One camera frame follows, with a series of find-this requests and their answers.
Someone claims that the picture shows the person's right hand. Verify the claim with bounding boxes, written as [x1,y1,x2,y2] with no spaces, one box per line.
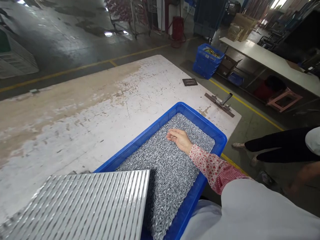
[166,129,194,153]

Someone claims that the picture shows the blue plastic tray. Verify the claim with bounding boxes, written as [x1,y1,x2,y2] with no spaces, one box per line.
[93,101,227,240]

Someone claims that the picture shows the pile of small silver metal parts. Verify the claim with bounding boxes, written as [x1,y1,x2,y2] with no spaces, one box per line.
[115,113,216,240]

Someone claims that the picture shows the stack of blue plastic crates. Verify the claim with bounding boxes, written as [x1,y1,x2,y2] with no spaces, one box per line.
[192,43,225,80]

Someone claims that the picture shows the person's body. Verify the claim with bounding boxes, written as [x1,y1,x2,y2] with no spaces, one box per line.
[179,199,225,240]

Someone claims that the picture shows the red cylinder cart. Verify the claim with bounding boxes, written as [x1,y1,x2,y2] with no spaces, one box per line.
[168,16,187,48]

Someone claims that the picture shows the grooved silver metal tray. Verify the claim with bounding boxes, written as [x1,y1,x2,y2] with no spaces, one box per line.
[0,169,150,240]

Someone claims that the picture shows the pink plastic stool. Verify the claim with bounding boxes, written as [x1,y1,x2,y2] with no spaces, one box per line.
[266,87,303,112]

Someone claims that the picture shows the long white worktable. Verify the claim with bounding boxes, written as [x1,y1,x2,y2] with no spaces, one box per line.
[215,37,320,105]

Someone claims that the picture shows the metal rack with red items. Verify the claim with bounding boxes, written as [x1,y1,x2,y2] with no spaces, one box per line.
[104,0,152,39]

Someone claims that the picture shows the cardboard boxes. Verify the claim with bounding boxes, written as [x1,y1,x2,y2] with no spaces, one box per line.
[227,13,258,42]

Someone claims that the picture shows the white plastic crate stack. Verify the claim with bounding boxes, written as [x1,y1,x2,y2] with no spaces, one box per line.
[0,29,40,79]

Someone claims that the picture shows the metal clamp bracket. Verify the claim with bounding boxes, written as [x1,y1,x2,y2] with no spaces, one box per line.
[204,92,236,118]

